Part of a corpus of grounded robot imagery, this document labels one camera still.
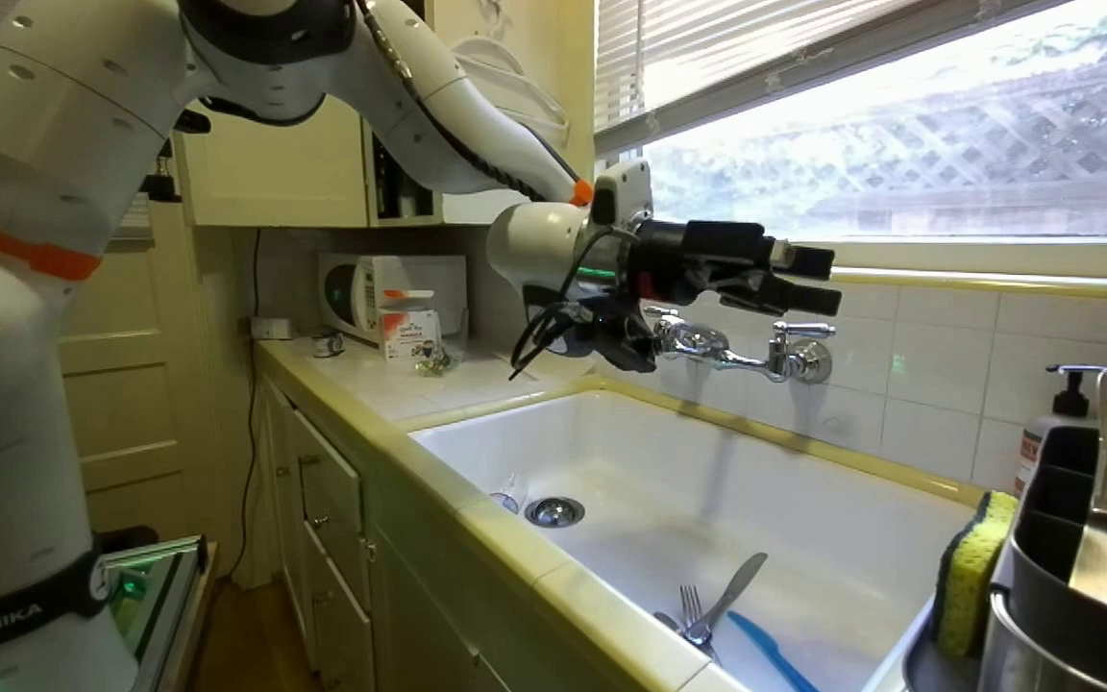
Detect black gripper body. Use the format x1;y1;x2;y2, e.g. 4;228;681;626
626;218;775;314

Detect white kitchen sink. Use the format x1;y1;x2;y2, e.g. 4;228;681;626
407;383;984;692

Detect metal sink drain strainer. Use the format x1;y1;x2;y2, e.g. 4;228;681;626
522;490;589;529

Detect silver fork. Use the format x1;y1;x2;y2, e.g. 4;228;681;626
674;585;710;646

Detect window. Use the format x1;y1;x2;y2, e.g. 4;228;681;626
611;0;1107;248

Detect white window blind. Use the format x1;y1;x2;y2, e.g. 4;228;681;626
590;0;1077;161

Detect soap pump bottle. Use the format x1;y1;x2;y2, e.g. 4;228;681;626
1012;362;1095;499

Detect white red small box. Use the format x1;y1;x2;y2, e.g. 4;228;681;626
374;285;446;366

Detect yellow green sponge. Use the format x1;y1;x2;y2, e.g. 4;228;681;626
932;487;1021;660

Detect white countertop appliance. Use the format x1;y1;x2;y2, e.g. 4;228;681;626
316;248;467;344

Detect blue plastic knife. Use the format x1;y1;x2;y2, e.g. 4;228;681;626
721;611;825;692

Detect metal pot with utensils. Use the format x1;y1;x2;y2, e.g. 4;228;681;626
1006;419;1107;688

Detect steel pot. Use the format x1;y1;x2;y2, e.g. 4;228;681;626
972;587;1107;692

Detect cream lower kitchen cabinets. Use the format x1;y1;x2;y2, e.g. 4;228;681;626
255;369;622;692

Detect cream panelled door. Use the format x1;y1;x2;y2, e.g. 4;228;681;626
56;205;257;579

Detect green lit control box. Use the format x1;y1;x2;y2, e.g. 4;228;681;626
88;535;219;692

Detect chrome wall faucet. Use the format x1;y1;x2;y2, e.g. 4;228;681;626
647;312;839;389

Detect black braided cable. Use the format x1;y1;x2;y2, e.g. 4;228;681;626
502;228;647;383

